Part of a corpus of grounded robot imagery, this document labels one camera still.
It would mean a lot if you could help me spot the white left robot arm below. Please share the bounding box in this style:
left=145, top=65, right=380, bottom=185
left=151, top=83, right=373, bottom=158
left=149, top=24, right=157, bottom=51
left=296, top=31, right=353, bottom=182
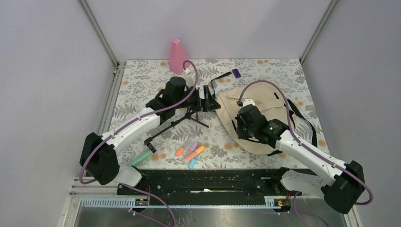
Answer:
left=79, top=77, right=221, bottom=194

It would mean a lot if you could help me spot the floral patterned table mat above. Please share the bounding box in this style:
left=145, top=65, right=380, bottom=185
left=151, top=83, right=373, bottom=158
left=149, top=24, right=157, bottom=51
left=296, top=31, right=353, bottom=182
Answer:
left=110, top=58, right=329, bottom=169

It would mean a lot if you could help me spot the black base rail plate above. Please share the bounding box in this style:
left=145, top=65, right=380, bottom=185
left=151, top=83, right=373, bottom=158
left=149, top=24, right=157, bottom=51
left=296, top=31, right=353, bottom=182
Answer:
left=86, top=168, right=336, bottom=208

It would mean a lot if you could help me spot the pink highlighter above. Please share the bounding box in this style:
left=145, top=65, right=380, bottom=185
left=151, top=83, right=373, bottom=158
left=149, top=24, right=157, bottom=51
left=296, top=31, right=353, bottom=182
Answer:
left=184, top=142, right=198, bottom=158

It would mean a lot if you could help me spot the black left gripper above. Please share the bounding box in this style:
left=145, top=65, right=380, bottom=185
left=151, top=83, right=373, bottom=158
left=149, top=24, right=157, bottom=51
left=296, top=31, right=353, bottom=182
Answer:
left=175, top=86, right=221, bottom=113

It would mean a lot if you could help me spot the mint green tube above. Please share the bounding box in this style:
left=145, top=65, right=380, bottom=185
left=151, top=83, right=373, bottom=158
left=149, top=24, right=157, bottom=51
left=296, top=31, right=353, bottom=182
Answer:
left=126, top=150, right=154, bottom=167

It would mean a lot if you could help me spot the pink cone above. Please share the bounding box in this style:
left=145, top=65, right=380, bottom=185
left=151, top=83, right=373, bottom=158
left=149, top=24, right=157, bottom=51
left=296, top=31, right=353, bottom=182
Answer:
left=169, top=39, right=188, bottom=75

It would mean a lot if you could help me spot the orange yellow highlighter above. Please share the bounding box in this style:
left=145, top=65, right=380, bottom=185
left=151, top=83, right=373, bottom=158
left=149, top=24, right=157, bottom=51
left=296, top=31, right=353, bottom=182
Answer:
left=184, top=146, right=205, bottom=163

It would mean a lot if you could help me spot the cream canvas backpack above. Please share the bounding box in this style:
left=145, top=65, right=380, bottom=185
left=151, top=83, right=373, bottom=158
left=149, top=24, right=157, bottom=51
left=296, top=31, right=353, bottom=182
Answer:
left=210, top=71, right=319, bottom=157

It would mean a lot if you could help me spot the black folding tripod stand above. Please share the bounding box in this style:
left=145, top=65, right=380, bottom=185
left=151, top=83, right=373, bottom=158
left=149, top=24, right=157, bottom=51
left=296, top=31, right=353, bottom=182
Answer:
left=144, top=108, right=209, bottom=153

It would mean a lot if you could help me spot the purple eraser block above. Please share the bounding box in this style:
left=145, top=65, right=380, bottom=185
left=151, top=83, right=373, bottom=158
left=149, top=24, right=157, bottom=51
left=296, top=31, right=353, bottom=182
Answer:
left=232, top=69, right=241, bottom=79

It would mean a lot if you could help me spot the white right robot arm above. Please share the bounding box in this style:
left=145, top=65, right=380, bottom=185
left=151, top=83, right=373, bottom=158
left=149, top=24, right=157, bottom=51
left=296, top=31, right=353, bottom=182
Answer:
left=235, top=99, right=365, bottom=214

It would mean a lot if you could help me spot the light blue highlighter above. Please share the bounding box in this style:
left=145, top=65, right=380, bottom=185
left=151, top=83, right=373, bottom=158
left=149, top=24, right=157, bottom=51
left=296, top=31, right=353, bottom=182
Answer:
left=188, top=158, right=197, bottom=169

